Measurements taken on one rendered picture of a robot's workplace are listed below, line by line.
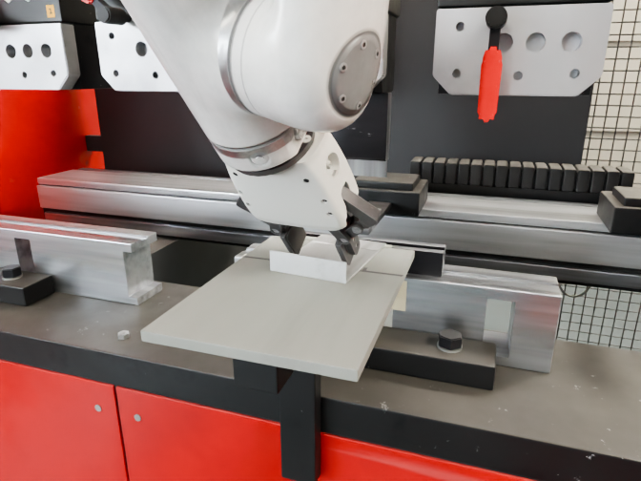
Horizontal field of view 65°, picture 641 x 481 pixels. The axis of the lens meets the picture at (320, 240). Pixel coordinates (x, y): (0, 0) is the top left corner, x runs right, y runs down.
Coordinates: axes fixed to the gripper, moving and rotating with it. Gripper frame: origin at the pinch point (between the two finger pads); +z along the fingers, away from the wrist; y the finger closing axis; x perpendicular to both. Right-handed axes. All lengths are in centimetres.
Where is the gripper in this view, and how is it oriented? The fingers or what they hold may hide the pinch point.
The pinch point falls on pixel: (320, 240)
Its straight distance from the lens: 52.8
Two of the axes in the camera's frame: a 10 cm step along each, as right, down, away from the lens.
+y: -9.1, -1.3, 4.0
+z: 2.7, 5.4, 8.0
